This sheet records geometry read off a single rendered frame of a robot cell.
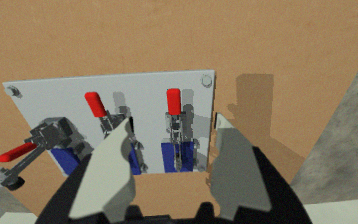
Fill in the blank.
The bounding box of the grey toggle clamp with red handle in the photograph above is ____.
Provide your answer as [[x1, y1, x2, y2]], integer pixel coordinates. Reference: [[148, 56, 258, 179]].
[[0, 117, 73, 191], [165, 88, 187, 172]]

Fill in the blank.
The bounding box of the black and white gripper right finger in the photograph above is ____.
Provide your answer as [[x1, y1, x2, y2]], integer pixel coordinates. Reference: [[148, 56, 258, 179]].
[[210, 112, 313, 224]]

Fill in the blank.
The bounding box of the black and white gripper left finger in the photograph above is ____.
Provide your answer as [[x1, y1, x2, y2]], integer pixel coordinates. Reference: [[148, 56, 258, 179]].
[[34, 116, 136, 224]]

